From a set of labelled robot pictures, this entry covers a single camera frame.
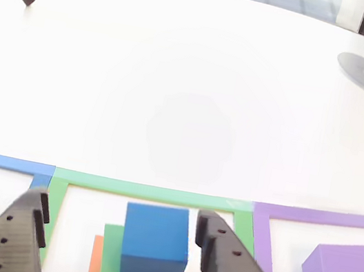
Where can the orange block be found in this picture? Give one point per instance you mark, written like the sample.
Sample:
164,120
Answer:
95,264

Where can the small blue cube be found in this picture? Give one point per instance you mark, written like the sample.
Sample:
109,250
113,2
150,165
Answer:
154,236

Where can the green block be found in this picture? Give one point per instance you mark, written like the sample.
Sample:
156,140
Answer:
110,260

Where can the purple square frame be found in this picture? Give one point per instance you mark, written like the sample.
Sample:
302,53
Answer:
263,233

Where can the blue square frame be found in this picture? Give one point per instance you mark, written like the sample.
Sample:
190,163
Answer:
6,162

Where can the green square frame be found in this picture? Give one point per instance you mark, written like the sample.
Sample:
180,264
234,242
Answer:
158,193

